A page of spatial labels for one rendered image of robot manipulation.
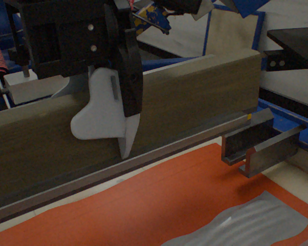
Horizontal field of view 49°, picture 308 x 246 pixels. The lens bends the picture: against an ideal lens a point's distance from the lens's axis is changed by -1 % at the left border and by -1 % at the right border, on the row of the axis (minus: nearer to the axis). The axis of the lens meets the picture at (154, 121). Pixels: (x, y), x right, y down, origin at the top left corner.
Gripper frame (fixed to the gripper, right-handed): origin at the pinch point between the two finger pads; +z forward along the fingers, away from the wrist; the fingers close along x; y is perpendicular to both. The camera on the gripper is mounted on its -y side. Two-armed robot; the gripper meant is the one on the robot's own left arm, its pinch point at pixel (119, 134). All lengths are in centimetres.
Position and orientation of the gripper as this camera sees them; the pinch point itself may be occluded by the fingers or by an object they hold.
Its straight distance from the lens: 34.0
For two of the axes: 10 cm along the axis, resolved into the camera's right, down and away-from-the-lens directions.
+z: 0.6, 8.8, 4.7
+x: 5.3, 3.7, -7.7
